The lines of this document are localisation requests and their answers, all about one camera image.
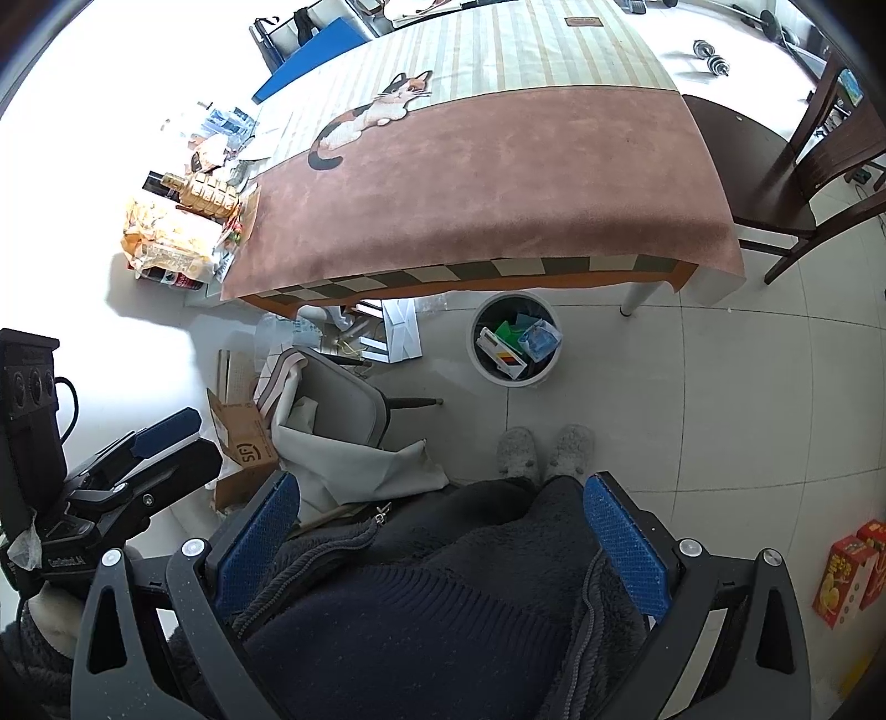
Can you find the cardboard box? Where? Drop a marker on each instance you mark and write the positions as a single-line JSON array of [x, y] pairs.
[[239, 429]]

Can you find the metal dumbbell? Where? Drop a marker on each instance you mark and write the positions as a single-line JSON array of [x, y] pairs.
[[711, 57]]

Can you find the clear plastic bag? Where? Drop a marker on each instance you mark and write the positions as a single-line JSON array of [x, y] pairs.
[[291, 336]]

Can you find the patterned glass bottle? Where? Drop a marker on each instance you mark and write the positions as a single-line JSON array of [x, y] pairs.
[[207, 197]]

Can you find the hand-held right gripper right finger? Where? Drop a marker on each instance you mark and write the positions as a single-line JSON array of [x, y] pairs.
[[623, 540]]

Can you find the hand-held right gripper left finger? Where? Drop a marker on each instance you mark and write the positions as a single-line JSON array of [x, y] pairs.
[[259, 533]]

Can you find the person's dark fleece clothing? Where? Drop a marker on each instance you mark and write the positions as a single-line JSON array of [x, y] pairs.
[[429, 609]]

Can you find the green blue picture box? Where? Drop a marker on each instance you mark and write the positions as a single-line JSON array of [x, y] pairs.
[[850, 88]]

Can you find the grey office chair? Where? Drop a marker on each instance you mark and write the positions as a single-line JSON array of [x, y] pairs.
[[367, 474]]

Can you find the pink striped tablecloth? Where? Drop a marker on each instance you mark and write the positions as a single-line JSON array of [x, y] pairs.
[[484, 173]]

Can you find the red yellow box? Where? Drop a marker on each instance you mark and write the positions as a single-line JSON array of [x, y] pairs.
[[873, 554], [844, 578]]

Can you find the pack of water bottles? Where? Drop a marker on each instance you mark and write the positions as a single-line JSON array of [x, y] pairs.
[[230, 123]]

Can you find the green white medicine box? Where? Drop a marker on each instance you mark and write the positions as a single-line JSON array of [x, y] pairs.
[[498, 353]]

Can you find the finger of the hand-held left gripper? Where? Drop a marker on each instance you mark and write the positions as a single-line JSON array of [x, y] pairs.
[[187, 464], [169, 428]]

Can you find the grey fluffy slipper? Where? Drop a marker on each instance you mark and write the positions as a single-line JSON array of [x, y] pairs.
[[519, 453], [571, 450]]

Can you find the person's left forearm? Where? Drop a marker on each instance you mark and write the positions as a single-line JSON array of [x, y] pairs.
[[28, 658]]

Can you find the black frame chair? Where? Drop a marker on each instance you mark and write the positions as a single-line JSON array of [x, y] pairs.
[[297, 28]]

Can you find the dark wooden chair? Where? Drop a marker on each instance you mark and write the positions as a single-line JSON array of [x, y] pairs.
[[747, 159]]

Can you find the blue tissue pack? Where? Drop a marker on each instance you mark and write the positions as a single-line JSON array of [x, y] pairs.
[[540, 339]]

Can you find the black barbell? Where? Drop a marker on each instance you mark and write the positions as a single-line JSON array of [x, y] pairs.
[[768, 17]]

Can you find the white trash bin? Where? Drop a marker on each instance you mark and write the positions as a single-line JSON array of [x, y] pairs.
[[516, 382]]

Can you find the bag of yellow snack packets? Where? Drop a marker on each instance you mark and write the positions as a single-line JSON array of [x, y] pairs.
[[166, 235]]

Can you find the blue board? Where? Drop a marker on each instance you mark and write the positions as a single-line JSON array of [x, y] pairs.
[[311, 62]]

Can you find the white carton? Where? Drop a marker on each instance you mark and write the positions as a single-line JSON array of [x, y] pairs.
[[401, 329]]

